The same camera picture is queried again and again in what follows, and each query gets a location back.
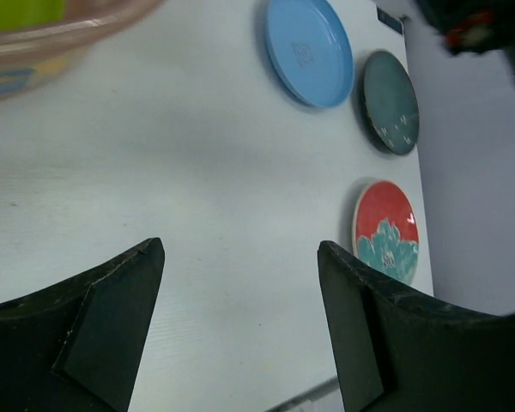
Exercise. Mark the dark teal ceramic plate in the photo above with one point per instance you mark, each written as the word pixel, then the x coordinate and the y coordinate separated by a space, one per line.
pixel 389 104

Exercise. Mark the red plate with teal waves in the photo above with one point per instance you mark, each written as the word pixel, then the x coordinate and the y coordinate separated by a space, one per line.
pixel 384 231

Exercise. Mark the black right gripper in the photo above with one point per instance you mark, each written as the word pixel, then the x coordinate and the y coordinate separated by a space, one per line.
pixel 473 26

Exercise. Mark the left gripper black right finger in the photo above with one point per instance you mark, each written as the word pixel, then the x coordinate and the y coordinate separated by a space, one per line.
pixel 398 349

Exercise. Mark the lime green plastic plate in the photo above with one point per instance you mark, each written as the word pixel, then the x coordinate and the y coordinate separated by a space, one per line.
pixel 18 14

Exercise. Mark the small blue label sticker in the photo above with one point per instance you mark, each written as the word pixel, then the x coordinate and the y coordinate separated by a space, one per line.
pixel 391 21

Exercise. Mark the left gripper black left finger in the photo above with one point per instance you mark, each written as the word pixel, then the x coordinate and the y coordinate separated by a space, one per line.
pixel 77 345

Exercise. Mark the pink translucent plastic bin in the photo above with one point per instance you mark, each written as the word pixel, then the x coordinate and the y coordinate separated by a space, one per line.
pixel 33 56

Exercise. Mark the light blue plastic plate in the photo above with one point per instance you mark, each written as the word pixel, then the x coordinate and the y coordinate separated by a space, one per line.
pixel 310 51

